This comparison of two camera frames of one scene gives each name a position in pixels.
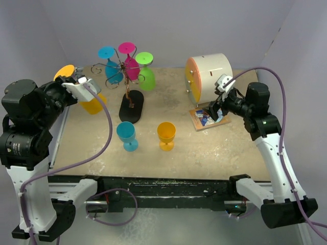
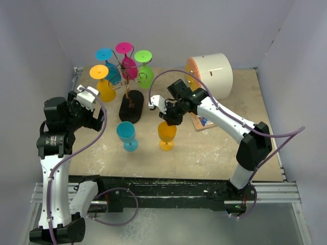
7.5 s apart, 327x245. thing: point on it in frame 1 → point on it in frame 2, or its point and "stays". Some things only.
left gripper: [58, 82] → [92, 122]
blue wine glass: [125, 132] stays
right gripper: [213, 106] → [170, 120]
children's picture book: [202, 119] stays
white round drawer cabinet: [201, 73] stays
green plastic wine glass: [146, 79] stays
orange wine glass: [166, 132] stays
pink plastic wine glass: [131, 67] stays
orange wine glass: [92, 106] → [106, 92]
